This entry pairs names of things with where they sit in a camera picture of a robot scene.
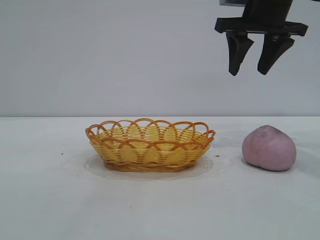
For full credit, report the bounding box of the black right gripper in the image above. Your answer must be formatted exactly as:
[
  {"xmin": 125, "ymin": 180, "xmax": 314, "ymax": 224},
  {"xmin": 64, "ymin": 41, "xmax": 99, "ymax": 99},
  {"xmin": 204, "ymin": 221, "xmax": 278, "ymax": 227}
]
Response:
[{"xmin": 214, "ymin": 0, "xmax": 309, "ymax": 77}]

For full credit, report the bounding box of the yellow woven plastic basket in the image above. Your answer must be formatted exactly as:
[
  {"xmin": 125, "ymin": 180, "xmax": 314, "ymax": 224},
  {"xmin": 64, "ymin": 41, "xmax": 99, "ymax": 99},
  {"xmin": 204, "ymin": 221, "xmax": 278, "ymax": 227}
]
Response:
[{"xmin": 84, "ymin": 117, "xmax": 216, "ymax": 173}]

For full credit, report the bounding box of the pink peach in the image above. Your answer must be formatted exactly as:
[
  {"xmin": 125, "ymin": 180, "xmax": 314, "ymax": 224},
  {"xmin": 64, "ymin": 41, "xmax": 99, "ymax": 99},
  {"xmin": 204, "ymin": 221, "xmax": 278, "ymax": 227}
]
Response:
[{"xmin": 241, "ymin": 125, "xmax": 298, "ymax": 172}]

